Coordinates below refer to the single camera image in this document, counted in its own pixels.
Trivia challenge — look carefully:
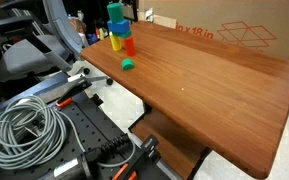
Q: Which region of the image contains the small green half-cylinder block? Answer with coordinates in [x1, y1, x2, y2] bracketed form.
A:
[120, 57, 136, 71]

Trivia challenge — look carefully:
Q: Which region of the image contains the red cylinder block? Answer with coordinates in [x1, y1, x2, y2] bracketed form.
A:
[122, 35, 136, 57]

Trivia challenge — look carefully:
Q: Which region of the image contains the yellow cylinder block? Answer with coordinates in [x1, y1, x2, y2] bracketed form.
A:
[108, 31, 123, 52]

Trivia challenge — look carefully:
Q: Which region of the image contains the teal flat block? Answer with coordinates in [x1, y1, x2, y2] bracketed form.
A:
[118, 30, 133, 40]

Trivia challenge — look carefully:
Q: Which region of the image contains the black clamp orange trigger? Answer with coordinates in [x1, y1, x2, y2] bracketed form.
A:
[111, 134, 162, 180]
[54, 73, 94, 109]

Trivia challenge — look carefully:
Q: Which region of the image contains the wooden table foot board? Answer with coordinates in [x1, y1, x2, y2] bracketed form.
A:
[128, 109, 212, 180]

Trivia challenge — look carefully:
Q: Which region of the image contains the blue rectangular block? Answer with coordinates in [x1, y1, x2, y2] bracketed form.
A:
[106, 18, 131, 35]

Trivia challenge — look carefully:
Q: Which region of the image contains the green cylinder block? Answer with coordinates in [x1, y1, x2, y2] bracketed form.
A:
[106, 2, 125, 24]

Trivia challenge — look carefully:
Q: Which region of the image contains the brown cardboard box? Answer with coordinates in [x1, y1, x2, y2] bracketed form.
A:
[136, 0, 289, 61]

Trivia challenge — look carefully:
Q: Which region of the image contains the grey office chair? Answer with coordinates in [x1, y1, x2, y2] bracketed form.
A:
[0, 0, 114, 86]

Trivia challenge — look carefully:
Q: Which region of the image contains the black ribbed cable plug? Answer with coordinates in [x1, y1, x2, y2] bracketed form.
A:
[52, 133, 134, 180]

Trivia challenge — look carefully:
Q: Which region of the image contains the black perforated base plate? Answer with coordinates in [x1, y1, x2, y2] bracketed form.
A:
[0, 91, 173, 180]

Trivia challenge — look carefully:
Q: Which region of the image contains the coiled grey cable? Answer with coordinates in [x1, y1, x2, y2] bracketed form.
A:
[0, 95, 137, 171]

